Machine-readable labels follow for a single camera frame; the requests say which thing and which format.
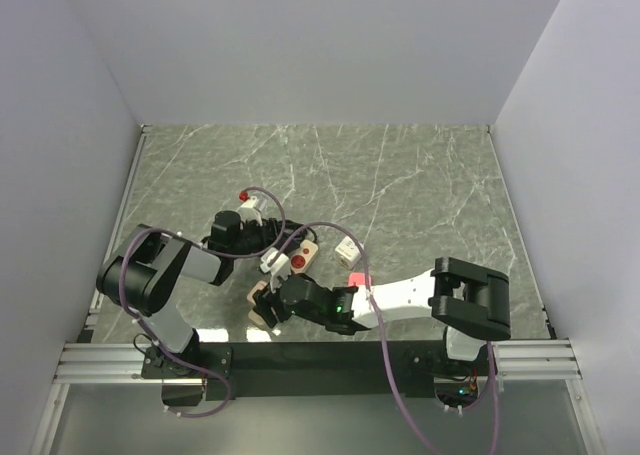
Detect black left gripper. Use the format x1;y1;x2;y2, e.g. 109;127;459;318
230;214;300;259

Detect beige power strip red sockets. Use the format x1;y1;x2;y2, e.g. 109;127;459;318
247;239;321;326

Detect pink cube socket adapter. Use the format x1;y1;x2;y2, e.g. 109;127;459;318
247;281;279;329

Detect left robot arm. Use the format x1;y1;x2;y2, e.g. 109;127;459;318
96;210;282;377

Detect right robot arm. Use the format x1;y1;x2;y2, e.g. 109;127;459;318
247;257;511;374

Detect pink flat plug adapter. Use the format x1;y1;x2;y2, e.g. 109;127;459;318
348;272;373;287

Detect white cube socket adapter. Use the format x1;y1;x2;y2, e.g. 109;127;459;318
334;236;364;270

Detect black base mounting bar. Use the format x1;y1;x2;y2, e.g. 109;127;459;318
139;342;501;402

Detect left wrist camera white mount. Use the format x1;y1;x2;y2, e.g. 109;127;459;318
237;190;267;225

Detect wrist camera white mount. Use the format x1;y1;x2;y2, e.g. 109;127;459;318
259;248;291;292
237;190;267;225

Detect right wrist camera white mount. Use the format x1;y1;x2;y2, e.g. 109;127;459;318
259;248;291;292

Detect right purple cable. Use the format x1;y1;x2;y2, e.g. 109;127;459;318
272;222;504;455

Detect aluminium frame rail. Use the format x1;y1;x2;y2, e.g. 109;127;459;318
53;342;151;384

